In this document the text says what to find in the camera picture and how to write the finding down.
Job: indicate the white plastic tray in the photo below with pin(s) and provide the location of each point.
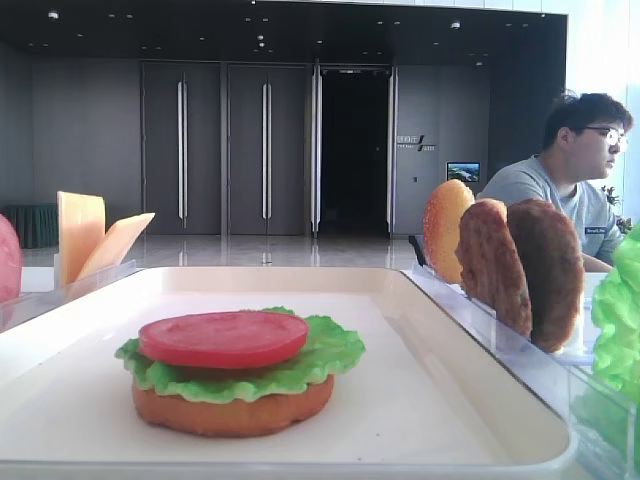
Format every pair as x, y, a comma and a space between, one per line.
426, 401

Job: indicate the clear acrylic left rack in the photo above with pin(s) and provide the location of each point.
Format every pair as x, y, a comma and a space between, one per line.
31, 304

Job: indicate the red tomato slice on burger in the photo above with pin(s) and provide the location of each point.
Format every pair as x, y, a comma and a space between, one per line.
224, 340

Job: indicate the upright yellow cheese slice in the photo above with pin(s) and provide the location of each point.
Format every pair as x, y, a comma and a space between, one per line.
81, 226

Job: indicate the bottom burger bun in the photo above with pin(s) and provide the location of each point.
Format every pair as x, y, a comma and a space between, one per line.
267, 415

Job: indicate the green lettuce pile in rack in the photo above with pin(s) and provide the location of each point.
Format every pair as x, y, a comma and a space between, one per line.
615, 311

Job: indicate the clear acrylic rack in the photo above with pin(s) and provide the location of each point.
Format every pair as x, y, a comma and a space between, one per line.
31, 304
559, 379

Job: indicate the leaning orange cheese slice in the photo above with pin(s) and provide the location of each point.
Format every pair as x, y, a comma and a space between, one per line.
116, 243

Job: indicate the seated man with glasses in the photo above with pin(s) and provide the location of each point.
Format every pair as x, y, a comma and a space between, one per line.
583, 138

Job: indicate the sesame bun right rack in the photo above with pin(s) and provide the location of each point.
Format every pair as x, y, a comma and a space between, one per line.
443, 212

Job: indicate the green potted plant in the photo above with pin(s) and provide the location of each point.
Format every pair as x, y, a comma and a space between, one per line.
611, 196

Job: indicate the brown meat patty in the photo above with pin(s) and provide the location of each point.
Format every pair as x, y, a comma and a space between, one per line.
491, 268
550, 253

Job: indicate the dark double door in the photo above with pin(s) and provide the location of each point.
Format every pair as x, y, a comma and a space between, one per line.
224, 148

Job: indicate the green lettuce leaf on burger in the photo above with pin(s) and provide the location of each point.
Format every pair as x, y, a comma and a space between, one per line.
329, 350

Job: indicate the clear acrylic right rack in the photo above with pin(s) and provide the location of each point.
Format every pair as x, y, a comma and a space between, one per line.
559, 379

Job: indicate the small wall screen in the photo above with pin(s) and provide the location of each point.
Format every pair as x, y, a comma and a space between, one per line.
468, 172

